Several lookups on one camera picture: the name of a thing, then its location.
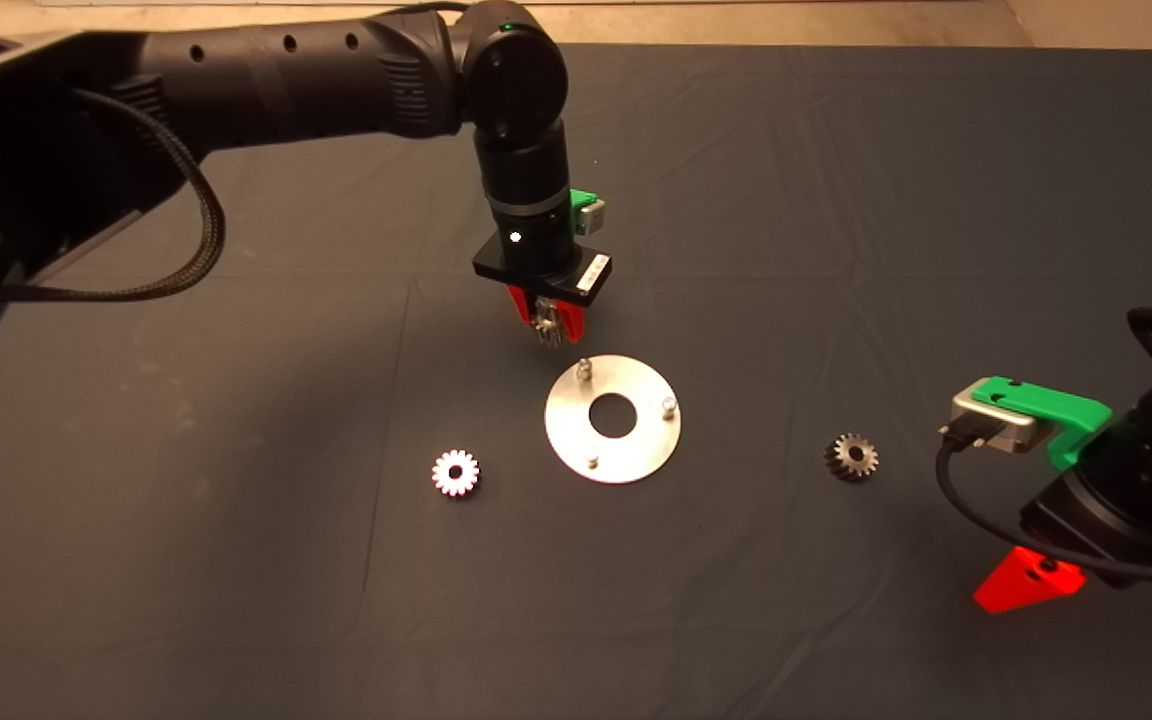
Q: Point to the bright steel planetary gear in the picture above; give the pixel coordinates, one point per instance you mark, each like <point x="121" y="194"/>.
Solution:
<point x="469" y="482"/>

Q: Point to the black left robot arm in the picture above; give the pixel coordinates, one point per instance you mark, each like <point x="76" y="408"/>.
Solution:
<point x="286" y="80"/>

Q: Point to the silver right camera box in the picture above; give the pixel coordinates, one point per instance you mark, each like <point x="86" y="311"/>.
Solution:
<point x="986" y="425"/>

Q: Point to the green left camera mount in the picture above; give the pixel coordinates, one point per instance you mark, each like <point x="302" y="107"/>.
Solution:
<point x="584" y="196"/>

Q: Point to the silver left camera box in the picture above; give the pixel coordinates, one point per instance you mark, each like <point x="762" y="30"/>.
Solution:
<point x="593" y="218"/>

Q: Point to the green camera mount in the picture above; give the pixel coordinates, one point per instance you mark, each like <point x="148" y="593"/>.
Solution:
<point x="1056" y="405"/>
<point x="584" y="196"/>

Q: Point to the green right camera mount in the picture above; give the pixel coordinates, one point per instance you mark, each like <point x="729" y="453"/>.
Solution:
<point x="1056" y="405"/>

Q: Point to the round metal carrier plate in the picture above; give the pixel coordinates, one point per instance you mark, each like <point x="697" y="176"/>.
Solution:
<point x="636" y="450"/>

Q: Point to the dark steel planetary gear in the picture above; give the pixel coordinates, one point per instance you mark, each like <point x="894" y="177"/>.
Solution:
<point x="841" y="462"/>

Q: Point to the silver camera box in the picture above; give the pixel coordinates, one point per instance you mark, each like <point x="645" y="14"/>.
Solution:
<point x="593" y="218"/>
<point x="986" y="425"/>

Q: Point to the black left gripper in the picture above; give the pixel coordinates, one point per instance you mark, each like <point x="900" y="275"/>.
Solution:
<point x="536" y="255"/>

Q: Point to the dark grey table cloth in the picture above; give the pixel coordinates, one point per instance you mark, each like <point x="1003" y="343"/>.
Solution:
<point x="786" y="200"/>

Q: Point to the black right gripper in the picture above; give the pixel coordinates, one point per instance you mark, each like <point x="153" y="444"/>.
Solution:
<point x="1136" y="500"/>

